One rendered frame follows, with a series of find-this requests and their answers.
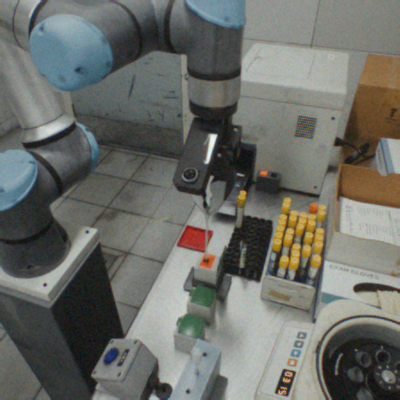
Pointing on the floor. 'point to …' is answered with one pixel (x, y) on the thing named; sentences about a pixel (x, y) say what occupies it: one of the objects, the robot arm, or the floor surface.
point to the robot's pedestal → (65, 328)
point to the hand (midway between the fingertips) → (207, 212)
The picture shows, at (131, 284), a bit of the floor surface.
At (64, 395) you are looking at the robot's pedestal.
